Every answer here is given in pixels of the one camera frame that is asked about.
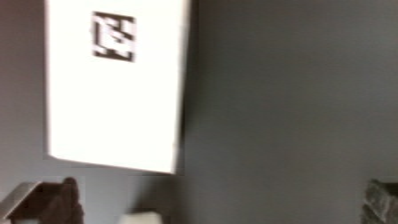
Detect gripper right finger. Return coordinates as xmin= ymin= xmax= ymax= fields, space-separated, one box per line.
xmin=360 ymin=180 xmax=398 ymax=224

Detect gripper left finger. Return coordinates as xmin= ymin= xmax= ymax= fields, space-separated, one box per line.
xmin=0 ymin=177 xmax=83 ymax=224

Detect white block with marker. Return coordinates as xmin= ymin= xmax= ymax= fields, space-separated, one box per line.
xmin=44 ymin=0 xmax=190 ymax=173

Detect white cabinet body box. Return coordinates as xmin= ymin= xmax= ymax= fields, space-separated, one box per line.
xmin=117 ymin=212 xmax=161 ymax=224

